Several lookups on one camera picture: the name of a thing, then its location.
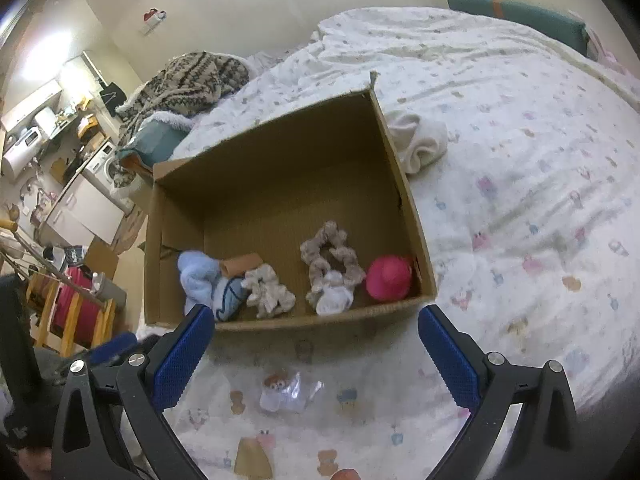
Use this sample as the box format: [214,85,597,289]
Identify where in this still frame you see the pink round plush toy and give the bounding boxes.
[365,255,415,302]

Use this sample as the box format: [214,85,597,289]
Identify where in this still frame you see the white folded cloth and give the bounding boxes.
[387,112,449,176]

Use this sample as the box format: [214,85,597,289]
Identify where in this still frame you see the teal pillow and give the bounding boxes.
[122,117,191,168]
[446,0,588,56]

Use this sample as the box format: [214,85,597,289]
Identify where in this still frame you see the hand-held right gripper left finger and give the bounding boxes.
[51,304,216,480]

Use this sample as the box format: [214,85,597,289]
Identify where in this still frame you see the patterned knit blanket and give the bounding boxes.
[112,51,249,188]

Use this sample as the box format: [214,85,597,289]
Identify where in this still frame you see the clear plastic toy packet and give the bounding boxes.
[259,371,323,413]

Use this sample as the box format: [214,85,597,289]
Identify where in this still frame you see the taupe fabric scrunchie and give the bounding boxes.
[300,221,367,306]

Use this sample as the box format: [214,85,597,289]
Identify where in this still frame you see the white washing machine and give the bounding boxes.
[82,140,123,196]

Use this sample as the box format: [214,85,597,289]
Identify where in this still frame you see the cardboard tube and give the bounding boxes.
[220,253,263,278]

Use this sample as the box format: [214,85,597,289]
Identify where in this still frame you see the red and yellow rack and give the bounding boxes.
[25,265,118,351]

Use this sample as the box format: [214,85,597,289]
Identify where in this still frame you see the red and white wall hook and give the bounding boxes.
[140,7,168,36]

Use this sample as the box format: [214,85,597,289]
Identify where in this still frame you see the pink cloth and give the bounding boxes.
[585,25,631,71]

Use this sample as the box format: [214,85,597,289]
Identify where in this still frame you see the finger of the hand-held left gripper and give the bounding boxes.
[82,332,138,367]

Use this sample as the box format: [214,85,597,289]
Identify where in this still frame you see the gray bin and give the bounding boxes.
[90,272,128,311]

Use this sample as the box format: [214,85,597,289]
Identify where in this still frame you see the white sock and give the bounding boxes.
[316,270,355,317]

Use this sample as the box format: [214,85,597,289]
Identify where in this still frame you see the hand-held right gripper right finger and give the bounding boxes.
[417,304,590,480]

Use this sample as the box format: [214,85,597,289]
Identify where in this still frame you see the cardboard box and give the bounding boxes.
[142,71,438,332]
[85,237,121,281]

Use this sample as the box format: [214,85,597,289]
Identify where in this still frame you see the cardboard box on floor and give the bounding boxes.
[85,237,121,281]

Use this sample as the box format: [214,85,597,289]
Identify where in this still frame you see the white kitchen appliance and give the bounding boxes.
[2,127,43,178]

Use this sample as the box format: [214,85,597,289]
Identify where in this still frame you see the cream fabric scrunchie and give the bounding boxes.
[242,265,297,319]

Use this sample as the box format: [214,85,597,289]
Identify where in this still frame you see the white kitchen cabinet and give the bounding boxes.
[40,175,126,246]

